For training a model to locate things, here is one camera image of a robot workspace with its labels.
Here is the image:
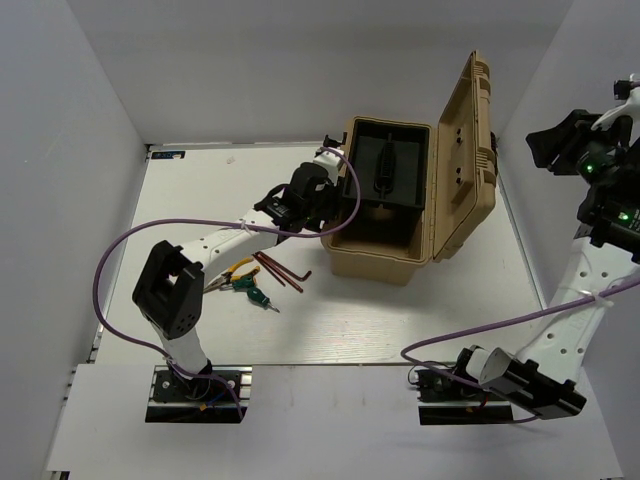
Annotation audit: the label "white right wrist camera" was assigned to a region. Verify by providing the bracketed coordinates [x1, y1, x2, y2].
[591, 73, 639, 131]

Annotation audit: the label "green orange stubby screwdriver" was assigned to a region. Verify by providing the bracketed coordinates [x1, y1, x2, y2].
[231, 275, 256, 291]

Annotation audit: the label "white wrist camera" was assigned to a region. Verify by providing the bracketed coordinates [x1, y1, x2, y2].
[313, 147, 344, 177]
[591, 73, 639, 131]

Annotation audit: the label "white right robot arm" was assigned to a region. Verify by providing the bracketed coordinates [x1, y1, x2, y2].
[451, 110, 639, 419]

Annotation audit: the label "yellow black needle-nose pliers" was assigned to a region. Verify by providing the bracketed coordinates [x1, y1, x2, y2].
[203, 257, 260, 293]

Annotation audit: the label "tan plastic toolbox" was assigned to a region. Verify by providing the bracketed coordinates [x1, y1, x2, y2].
[321, 51, 497, 286]

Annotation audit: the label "blue label sticker left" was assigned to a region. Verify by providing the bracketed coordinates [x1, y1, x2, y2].
[151, 151, 186, 160]

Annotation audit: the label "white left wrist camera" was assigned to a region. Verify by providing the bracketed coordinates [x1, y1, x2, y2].
[313, 147, 344, 177]

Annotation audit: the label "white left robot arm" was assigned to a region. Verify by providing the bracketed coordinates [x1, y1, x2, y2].
[132, 152, 343, 399]

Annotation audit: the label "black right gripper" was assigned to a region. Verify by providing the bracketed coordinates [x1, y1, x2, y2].
[525, 108, 628, 188]

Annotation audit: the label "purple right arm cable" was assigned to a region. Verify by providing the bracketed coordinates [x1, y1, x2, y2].
[400, 82, 640, 425]

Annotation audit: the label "black toolbox tray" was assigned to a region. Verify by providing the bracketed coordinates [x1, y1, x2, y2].
[342, 117, 431, 214]

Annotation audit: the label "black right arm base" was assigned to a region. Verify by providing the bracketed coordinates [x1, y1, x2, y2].
[407, 368, 475, 403]

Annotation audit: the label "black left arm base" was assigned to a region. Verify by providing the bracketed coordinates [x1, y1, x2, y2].
[150, 366, 253, 406]

